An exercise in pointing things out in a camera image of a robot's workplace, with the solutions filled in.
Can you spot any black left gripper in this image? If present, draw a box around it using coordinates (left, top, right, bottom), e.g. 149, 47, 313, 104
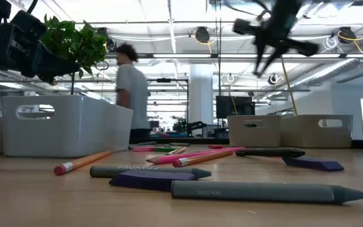
0, 10, 81, 84

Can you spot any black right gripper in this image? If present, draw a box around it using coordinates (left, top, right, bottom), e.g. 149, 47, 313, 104
233, 14, 320, 78

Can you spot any pink pencil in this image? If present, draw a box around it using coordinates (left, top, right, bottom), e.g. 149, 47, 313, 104
146, 148, 233, 165
200, 146, 246, 153

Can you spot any blue eraser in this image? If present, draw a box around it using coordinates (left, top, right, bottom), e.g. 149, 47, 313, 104
281, 156, 345, 172
108, 169, 199, 192

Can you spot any pink eraser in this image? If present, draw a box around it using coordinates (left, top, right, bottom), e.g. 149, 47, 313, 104
132, 146, 156, 153

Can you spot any orange pencil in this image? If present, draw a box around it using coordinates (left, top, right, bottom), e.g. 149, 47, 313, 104
171, 149, 234, 168
167, 146, 188, 156
53, 150, 113, 177

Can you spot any green leafy plant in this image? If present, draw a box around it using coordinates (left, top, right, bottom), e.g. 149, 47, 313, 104
40, 14, 108, 95

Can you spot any black monitor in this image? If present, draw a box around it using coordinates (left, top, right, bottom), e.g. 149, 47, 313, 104
215, 95, 256, 120

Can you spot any white column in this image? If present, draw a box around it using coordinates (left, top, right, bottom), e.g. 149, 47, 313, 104
188, 64, 214, 127

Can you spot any person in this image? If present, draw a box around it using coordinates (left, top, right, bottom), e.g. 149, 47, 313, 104
114, 42, 151, 139

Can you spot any yellow cable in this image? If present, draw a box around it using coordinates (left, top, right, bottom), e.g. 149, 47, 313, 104
280, 56, 299, 116

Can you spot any thin black cable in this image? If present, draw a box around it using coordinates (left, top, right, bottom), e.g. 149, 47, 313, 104
214, 0, 223, 97

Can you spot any black ceiling cable reel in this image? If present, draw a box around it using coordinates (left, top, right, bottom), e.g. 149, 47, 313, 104
193, 26, 211, 45
96, 26, 118, 54
337, 26, 357, 44

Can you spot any silver ventilation duct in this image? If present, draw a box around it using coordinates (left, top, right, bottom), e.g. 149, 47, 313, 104
290, 45, 363, 89

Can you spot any black background station frame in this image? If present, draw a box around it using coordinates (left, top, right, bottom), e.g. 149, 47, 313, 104
146, 78, 190, 139

